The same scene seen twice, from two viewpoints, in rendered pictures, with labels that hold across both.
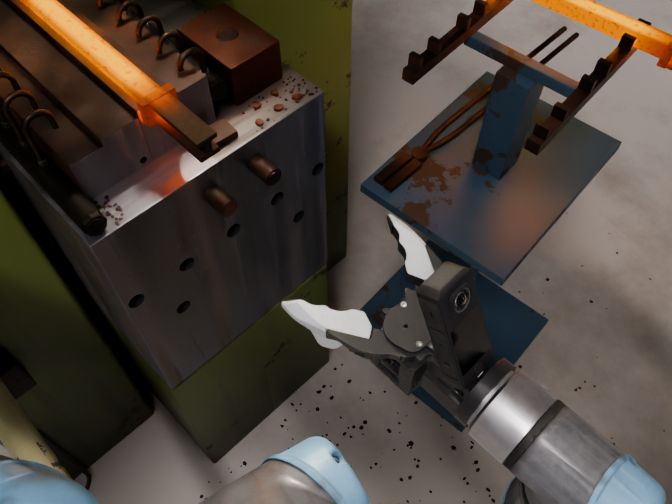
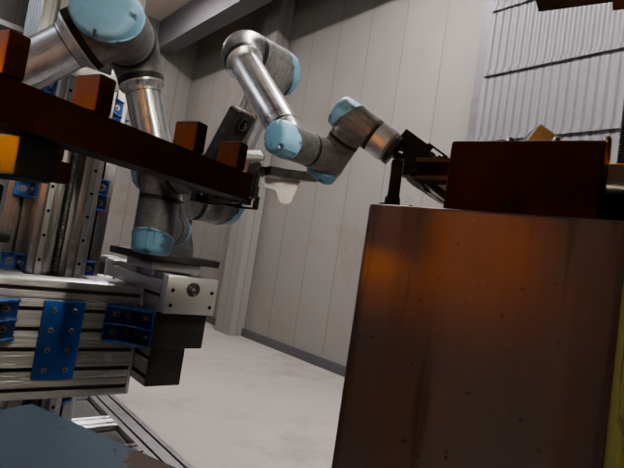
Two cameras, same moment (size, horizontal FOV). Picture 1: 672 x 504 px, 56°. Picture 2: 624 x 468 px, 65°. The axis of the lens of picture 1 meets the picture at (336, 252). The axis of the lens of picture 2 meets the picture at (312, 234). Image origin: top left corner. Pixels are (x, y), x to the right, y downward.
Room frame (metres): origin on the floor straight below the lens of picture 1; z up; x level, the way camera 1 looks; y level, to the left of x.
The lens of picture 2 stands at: (1.10, -0.13, 0.85)
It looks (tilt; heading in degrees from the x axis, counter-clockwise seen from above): 3 degrees up; 167
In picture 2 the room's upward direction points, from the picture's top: 9 degrees clockwise
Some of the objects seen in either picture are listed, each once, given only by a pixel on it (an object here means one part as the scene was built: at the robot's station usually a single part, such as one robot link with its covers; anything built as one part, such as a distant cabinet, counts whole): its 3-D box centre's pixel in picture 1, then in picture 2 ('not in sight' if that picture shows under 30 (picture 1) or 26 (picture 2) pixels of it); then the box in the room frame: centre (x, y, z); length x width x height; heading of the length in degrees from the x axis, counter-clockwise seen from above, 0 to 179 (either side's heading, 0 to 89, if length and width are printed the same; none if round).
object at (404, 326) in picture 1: (438, 356); (225, 179); (0.25, -0.10, 0.97); 0.12 x 0.08 x 0.09; 44
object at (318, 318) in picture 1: (326, 331); (288, 187); (0.28, 0.01, 0.97); 0.09 x 0.03 x 0.06; 80
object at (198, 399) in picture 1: (188, 293); not in sight; (0.75, 0.35, 0.23); 0.56 x 0.38 x 0.47; 44
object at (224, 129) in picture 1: (217, 135); not in sight; (0.59, 0.16, 0.92); 0.04 x 0.03 x 0.01; 130
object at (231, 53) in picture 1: (230, 53); (526, 188); (0.72, 0.15, 0.95); 0.12 x 0.09 x 0.07; 44
